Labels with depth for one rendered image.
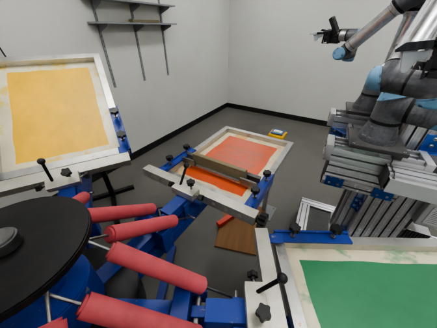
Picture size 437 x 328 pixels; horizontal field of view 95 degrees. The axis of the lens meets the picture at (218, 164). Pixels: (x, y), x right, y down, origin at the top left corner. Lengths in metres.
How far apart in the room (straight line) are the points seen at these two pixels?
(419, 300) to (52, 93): 1.91
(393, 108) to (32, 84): 1.84
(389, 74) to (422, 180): 0.51
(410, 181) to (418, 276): 0.36
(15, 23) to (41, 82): 1.07
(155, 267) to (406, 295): 0.83
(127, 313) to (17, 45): 2.40
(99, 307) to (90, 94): 1.21
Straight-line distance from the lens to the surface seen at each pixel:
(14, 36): 2.63
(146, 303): 0.76
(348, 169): 1.23
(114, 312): 0.57
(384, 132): 1.15
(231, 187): 1.14
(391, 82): 0.85
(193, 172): 1.26
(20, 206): 0.73
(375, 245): 1.06
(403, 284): 1.04
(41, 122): 1.45
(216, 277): 1.89
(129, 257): 0.62
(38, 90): 1.60
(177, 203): 0.94
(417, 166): 1.24
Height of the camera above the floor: 1.70
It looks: 34 degrees down
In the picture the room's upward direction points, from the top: straight up
